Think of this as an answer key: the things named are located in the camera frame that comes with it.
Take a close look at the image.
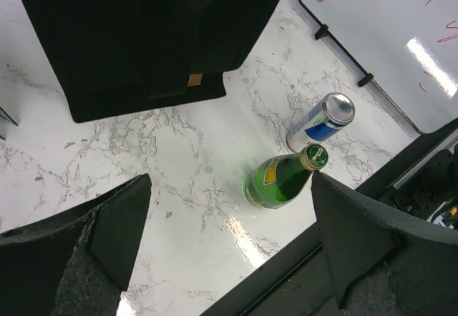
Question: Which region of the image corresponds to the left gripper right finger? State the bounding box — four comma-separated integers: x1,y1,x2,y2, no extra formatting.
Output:
311,173,457,315

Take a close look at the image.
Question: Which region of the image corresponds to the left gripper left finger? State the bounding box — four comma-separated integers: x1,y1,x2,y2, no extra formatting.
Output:
1,174,152,315

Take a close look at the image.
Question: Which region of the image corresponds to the Red Bull can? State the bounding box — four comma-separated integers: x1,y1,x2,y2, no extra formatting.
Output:
286,92,356,152

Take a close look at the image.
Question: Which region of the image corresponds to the black canvas bag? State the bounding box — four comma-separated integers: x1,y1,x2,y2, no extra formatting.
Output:
21,0,280,123

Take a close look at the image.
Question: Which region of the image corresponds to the green glass bottle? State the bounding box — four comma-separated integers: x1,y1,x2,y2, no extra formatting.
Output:
244,144,329,209

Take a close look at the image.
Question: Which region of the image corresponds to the green file holder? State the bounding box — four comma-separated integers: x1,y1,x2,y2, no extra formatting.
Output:
0,107,19,140

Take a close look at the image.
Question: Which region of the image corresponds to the whiteboard with red writing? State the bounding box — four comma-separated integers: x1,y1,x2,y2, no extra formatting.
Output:
299,0,457,133

